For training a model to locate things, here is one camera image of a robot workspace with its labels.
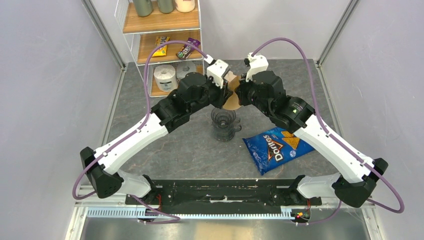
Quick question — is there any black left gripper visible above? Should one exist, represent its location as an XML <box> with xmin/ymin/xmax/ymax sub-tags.
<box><xmin>188</xmin><ymin>73</ymin><xmax>234</xmax><ymax>115</ymax></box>

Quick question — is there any orange coffee filter package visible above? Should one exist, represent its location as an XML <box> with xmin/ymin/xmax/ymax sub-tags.
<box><xmin>224</xmin><ymin>71</ymin><xmax>240</xmax><ymax>91</ymax></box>

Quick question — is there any brown paper coffee filter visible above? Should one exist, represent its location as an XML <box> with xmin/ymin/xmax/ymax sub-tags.
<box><xmin>222</xmin><ymin>85</ymin><xmax>241</xmax><ymax>111</ymax></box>

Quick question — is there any black coffee dripper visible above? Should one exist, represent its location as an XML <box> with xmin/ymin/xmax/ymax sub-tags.
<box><xmin>210</xmin><ymin>108</ymin><xmax>236</xmax><ymax>128</ymax></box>

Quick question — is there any white wire wooden shelf rack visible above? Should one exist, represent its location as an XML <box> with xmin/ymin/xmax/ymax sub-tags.
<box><xmin>114</xmin><ymin>0</ymin><xmax>206</xmax><ymax>98</ymax></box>

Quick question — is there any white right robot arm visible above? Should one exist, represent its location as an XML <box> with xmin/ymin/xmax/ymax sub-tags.
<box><xmin>235</xmin><ymin>70</ymin><xmax>388</xmax><ymax>208</ymax></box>

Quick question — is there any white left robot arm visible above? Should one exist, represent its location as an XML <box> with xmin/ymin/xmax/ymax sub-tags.
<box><xmin>80</xmin><ymin>72</ymin><xmax>232</xmax><ymax>205</ymax></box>

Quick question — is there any purple M&M's candy bag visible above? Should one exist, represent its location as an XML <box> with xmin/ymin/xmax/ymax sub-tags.
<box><xmin>175</xmin><ymin>37</ymin><xmax>201</xmax><ymax>60</ymax></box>

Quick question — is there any blue Doritos chip bag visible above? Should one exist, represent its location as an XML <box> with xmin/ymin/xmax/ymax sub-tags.
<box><xmin>243</xmin><ymin>127</ymin><xmax>314</xmax><ymax>175</ymax></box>

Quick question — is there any yellow M&M's candy bag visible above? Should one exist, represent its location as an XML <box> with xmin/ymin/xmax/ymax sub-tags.
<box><xmin>152</xmin><ymin>36</ymin><xmax>170</xmax><ymax>57</ymax></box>

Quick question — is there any cream pump lotion bottle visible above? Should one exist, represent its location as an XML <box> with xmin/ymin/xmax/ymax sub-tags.
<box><xmin>174</xmin><ymin>0</ymin><xmax>196</xmax><ymax>13</ymax></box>

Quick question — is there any green bottle middle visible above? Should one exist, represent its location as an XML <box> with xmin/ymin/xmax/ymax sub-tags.
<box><xmin>156</xmin><ymin>0</ymin><xmax>175</xmax><ymax>14</ymax></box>

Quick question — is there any green bottle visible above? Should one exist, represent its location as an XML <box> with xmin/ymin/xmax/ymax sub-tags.
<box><xmin>133</xmin><ymin>0</ymin><xmax>153</xmax><ymax>17</ymax></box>
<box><xmin>156</xmin><ymin>0</ymin><xmax>175</xmax><ymax>14</ymax></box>

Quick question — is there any green bottle left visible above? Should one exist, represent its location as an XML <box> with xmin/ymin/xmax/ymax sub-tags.
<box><xmin>133</xmin><ymin>0</ymin><xmax>153</xmax><ymax>17</ymax></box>

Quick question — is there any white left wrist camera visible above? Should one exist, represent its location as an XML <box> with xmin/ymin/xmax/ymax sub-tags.
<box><xmin>204</xmin><ymin>54</ymin><xmax>230</xmax><ymax>89</ymax></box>

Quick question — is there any aluminium rail frame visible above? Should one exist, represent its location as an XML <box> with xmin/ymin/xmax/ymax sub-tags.
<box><xmin>64</xmin><ymin>171</ymin><xmax>385</xmax><ymax>240</ymax></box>

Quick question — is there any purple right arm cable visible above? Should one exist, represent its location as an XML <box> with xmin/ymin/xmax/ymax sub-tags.
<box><xmin>250</xmin><ymin>37</ymin><xmax>406</xmax><ymax>226</ymax></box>

